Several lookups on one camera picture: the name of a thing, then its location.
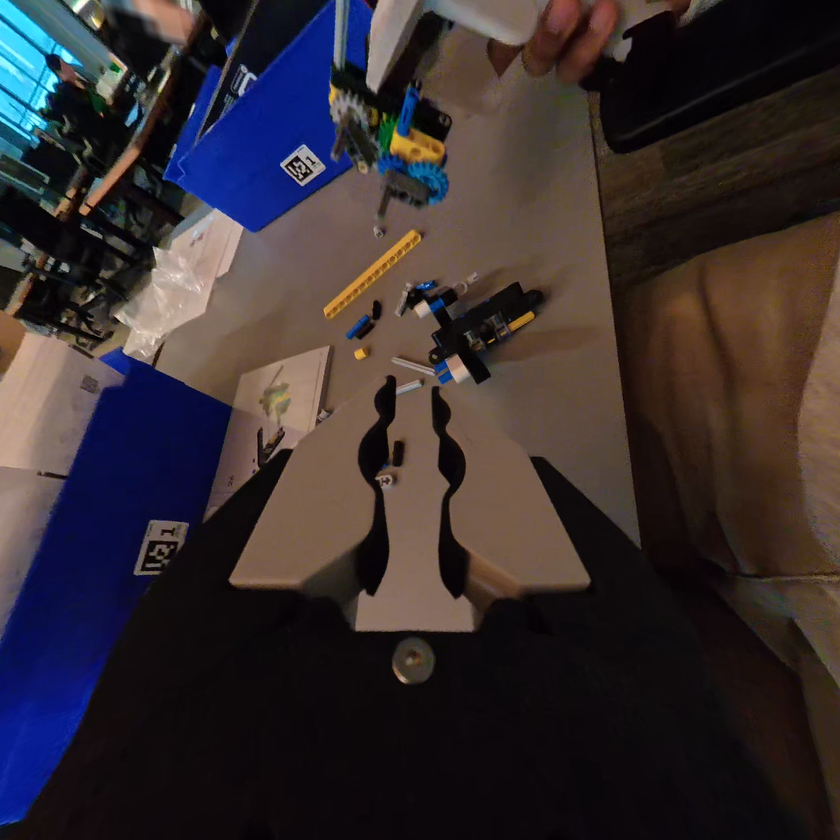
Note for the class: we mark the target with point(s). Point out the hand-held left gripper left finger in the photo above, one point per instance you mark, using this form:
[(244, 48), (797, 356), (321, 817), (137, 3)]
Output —
[(308, 518)]

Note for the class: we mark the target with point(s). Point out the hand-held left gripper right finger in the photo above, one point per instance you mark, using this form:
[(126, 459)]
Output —
[(518, 518)]

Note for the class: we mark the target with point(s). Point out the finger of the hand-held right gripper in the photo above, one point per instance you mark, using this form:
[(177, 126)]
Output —
[(397, 39)]

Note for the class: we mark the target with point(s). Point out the lego gear assembly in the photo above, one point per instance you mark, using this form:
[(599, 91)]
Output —
[(407, 144)]

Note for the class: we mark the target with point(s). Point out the black lego frame assembly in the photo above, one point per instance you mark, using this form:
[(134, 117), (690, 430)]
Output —
[(485, 321)]

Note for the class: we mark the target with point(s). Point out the grey lego connector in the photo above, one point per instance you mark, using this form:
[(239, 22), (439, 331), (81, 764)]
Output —
[(387, 480)]

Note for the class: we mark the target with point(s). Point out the lego instruction booklet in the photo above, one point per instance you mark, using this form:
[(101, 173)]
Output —
[(295, 387)]

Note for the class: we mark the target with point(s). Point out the grey lego axle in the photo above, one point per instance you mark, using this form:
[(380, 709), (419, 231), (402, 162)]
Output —
[(413, 365), (408, 387)]

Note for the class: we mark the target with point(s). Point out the long yellow lego beam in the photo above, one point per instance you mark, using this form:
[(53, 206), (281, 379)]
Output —
[(374, 272)]

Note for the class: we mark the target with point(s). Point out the grey lego pin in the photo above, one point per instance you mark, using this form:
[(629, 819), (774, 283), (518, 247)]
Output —
[(401, 302)]

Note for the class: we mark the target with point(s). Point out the black lego connector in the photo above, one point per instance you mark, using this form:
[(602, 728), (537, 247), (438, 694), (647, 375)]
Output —
[(415, 298)]

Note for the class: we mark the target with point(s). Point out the person's right hand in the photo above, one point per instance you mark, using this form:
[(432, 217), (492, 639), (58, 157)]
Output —
[(571, 39)]

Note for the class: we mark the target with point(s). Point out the blue plastic storage bin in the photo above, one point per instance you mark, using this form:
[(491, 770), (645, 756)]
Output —
[(131, 459), (262, 118)]

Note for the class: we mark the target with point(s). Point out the clear plastic bag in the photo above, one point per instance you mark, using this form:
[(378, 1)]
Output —
[(167, 295)]

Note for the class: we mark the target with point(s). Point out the white paper sheet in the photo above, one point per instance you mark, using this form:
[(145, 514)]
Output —
[(203, 243)]

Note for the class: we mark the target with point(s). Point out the white cardboard box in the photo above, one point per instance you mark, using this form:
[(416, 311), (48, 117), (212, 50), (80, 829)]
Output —
[(46, 407)]

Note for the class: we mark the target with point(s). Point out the background wooden desk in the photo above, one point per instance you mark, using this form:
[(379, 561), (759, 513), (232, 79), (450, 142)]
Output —
[(124, 138)]

